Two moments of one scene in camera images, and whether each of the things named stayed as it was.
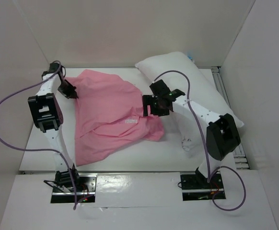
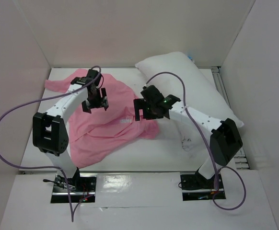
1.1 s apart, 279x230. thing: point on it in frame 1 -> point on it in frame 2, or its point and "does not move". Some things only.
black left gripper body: [66, 88] -> [95, 100]
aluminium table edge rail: [111, 172] does not move
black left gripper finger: [75, 95] -> [86, 107]
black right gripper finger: [148, 100] -> [139, 104]
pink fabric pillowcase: [109, 115] does not move
